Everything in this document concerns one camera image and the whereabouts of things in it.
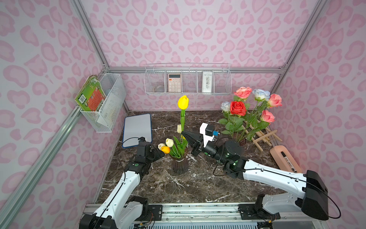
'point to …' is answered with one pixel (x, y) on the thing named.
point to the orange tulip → (165, 149)
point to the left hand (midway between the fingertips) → (156, 148)
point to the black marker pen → (290, 164)
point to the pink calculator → (174, 82)
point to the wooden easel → (262, 136)
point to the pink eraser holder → (284, 160)
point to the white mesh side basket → (105, 119)
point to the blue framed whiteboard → (136, 127)
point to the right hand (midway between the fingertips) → (182, 134)
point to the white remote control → (207, 82)
